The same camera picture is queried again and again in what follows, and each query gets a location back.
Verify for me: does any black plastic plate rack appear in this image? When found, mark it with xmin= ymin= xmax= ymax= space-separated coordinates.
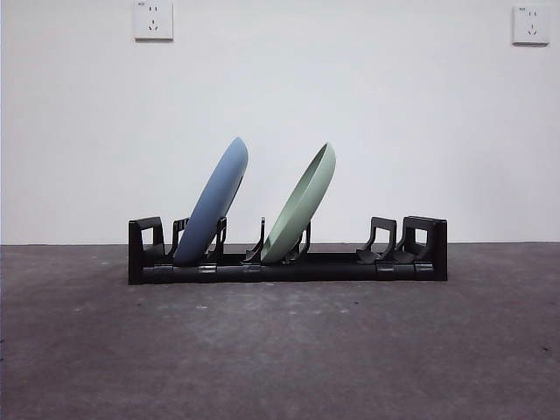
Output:
xmin=128 ymin=214 xmax=450 ymax=285

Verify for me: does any white wall socket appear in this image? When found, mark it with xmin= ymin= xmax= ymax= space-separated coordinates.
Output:
xmin=512 ymin=4 xmax=551 ymax=46
xmin=134 ymin=0 xmax=175 ymax=43

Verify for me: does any blue round plate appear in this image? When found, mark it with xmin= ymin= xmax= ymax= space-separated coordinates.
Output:
xmin=173 ymin=136 xmax=250 ymax=267

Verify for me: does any green round plate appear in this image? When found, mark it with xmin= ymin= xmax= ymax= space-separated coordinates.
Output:
xmin=261 ymin=141 xmax=338 ymax=265

